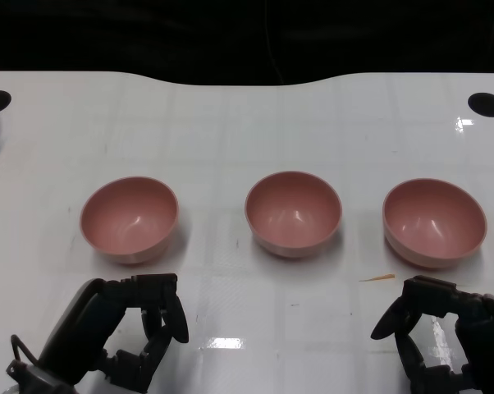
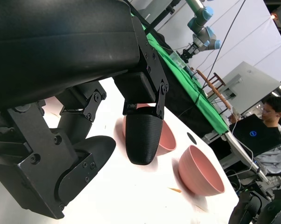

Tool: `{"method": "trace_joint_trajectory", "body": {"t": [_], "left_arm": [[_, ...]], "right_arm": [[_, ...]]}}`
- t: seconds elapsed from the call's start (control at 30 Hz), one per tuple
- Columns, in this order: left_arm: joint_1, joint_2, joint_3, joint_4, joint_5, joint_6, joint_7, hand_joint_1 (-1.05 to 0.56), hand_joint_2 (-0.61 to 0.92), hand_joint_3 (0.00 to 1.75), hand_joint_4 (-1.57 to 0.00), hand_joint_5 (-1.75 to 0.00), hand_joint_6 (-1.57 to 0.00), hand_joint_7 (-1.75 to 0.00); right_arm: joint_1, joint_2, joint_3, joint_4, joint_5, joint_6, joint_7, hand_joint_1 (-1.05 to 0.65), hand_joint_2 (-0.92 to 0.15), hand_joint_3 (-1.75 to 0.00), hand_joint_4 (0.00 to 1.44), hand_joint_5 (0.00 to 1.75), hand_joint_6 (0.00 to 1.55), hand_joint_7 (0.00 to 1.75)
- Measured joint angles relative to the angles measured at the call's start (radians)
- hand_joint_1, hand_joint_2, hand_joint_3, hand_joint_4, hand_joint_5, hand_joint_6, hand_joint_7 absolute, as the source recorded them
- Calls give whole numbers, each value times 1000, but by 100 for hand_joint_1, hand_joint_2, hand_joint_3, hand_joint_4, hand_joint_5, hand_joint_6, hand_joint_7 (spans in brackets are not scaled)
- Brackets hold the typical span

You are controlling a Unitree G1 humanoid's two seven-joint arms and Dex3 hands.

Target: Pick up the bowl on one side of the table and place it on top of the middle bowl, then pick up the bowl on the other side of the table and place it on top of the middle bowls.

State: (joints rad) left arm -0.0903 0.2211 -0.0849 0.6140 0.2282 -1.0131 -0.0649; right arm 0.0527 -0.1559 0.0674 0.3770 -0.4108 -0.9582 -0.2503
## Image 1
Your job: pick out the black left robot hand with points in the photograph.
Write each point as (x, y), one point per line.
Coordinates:
(87, 320)

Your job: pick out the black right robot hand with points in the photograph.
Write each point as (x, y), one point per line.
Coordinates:
(481, 316)

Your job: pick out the pink plastic bowl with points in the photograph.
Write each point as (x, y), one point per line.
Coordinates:
(128, 217)
(292, 213)
(433, 221)

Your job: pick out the small orange wood splinter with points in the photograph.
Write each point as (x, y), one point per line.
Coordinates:
(380, 278)

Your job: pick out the black backdrop cloth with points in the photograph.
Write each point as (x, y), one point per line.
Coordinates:
(107, 33)

